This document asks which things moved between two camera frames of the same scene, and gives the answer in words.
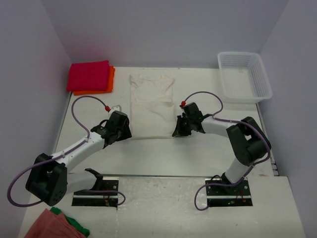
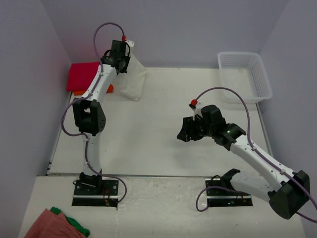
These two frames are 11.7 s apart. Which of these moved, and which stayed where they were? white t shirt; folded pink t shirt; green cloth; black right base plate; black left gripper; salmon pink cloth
Moved: white t shirt; black left gripper
Stayed: salmon pink cloth; folded pink t shirt; green cloth; black right base plate
